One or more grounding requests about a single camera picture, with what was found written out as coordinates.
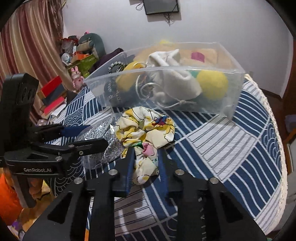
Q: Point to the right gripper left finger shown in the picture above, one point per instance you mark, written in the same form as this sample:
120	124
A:
86	204

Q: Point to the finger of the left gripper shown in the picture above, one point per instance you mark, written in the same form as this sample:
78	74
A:
79	148
62	130

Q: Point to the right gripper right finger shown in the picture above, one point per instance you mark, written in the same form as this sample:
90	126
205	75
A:
206	209

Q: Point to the silver glitter bow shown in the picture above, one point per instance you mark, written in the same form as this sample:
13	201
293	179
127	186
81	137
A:
105	129

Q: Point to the black pouch with chain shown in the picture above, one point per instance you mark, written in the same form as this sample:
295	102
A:
112	94

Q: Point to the floral yellow scrunchie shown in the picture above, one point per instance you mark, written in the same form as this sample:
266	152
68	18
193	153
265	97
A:
145	130

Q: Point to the white drawstring cloth pouch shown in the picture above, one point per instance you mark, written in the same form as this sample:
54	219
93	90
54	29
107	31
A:
172	85

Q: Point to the yellow plush ball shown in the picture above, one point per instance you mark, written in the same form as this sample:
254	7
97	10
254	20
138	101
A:
214	84

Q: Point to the clear plastic storage box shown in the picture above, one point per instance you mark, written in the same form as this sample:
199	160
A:
141	95

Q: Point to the orange sleeve forearm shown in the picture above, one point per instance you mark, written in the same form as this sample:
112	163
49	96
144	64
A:
10	204

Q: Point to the red flat box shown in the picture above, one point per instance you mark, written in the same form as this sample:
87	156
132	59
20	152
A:
47	89

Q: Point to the pink rabbit figurine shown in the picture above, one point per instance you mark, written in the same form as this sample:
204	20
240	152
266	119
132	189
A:
77	79

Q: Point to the blue white patterned tablecloth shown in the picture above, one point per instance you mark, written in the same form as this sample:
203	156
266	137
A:
245	154

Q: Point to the green cardboard box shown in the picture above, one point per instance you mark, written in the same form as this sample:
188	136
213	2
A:
84	65

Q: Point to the striped red curtain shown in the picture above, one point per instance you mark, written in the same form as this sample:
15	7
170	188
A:
31	43

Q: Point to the dark purple clothing pile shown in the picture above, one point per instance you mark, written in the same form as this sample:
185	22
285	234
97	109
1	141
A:
104	59

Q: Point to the grey green plush toy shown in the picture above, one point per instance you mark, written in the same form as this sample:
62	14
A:
92	43

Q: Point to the beige plush blanket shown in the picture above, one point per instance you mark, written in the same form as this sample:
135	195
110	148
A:
191	55

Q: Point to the small wall monitor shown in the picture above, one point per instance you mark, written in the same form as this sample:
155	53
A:
160	6

